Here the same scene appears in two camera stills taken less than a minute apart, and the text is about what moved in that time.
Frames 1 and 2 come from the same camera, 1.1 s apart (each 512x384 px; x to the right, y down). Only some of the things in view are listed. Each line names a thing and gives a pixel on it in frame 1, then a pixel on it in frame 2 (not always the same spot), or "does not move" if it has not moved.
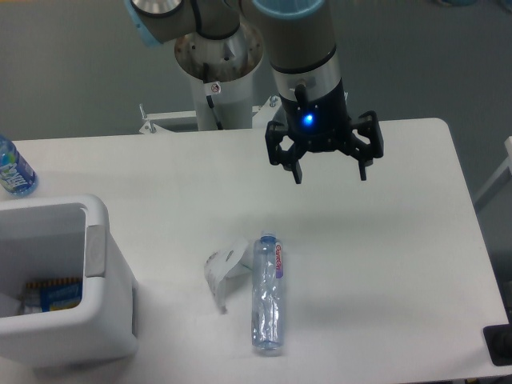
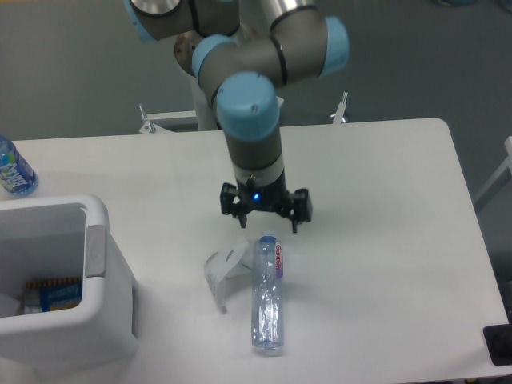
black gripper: [323, 126] -> [274, 197]
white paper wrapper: [224, 264] does not move
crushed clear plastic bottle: [268, 295] does not move
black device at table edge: [498, 340] does not move
